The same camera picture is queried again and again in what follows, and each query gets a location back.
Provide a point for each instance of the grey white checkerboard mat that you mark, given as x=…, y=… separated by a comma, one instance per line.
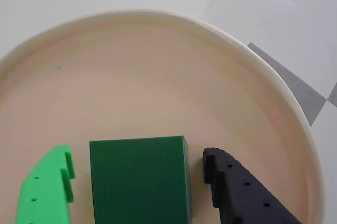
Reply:
x=295, y=84

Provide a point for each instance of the beige round plate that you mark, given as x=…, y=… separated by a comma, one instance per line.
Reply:
x=158, y=82

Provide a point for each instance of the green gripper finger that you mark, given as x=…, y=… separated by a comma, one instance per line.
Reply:
x=44, y=192

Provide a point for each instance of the dark green dice cube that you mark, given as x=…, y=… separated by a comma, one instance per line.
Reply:
x=139, y=182

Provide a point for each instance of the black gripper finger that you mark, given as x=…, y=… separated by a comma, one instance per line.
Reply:
x=242, y=197

